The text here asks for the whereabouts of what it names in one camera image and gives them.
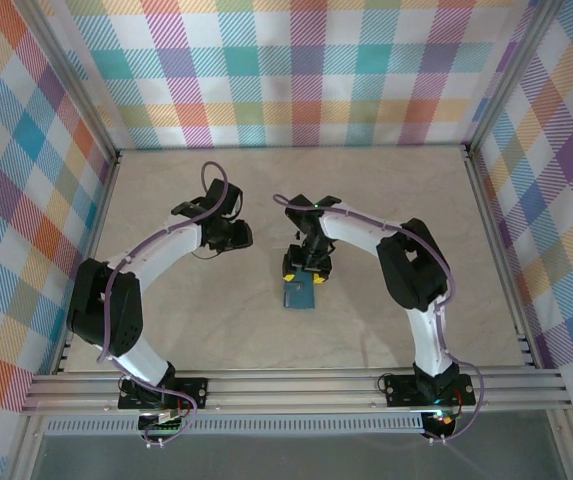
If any blue card holder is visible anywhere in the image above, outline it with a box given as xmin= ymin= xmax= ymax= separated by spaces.
xmin=281 ymin=269 xmax=319 ymax=310

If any wide aluminium mounting rail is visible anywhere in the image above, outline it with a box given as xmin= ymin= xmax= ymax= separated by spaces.
xmin=19 ymin=368 xmax=573 ymax=415

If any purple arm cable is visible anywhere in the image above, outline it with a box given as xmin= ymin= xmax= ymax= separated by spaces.
xmin=96 ymin=160 xmax=231 ymax=449
xmin=271 ymin=193 xmax=485 ymax=445

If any aluminium frame strut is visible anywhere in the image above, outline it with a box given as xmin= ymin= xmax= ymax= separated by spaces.
xmin=545 ymin=409 xmax=573 ymax=480
xmin=10 ymin=414 xmax=47 ymax=480

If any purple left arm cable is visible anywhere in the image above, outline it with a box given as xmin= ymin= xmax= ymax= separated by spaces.
xmin=96 ymin=160 xmax=231 ymax=449

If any aluminium side rail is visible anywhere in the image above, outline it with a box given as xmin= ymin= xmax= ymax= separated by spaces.
xmin=465 ymin=147 xmax=540 ymax=371
xmin=53 ymin=149 xmax=122 ymax=376

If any grey slotted cable duct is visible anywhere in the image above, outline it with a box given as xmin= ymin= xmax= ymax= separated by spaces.
xmin=43 ymin=412 xmax=427 ymax=436

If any arm base controller board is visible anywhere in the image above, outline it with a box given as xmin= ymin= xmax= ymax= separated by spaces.
xmin=423 ymin=408 xmax=460 ymax=436
xmin=138 ymin=409 xmax=187 ymax=436

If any aluminium corner post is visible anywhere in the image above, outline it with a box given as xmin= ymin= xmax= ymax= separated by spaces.
xmin=465 ymin=0 xmax=567 ymax=154
xmin=15 ymin=0 xmax=122 ymax=164

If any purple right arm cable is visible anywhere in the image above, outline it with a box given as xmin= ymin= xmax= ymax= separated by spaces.
xmin=271 ymin=193 xmax=485 ymax=445

